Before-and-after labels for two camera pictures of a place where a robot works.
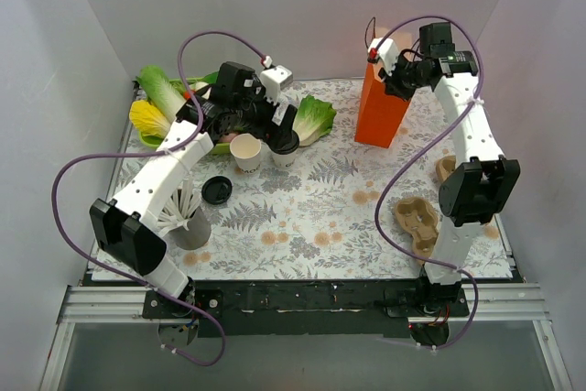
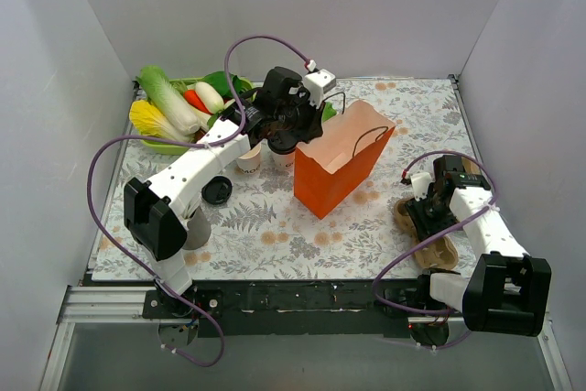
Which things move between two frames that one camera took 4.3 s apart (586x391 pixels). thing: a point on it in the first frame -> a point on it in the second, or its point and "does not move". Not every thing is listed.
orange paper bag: [382, 111] -> [330, 168]
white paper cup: [245, 150] does not move
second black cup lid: [217, 190] does not move
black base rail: [308, 309] does not move
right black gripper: [395, 81] -> [424, 219]
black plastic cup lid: [286, 145] does not move
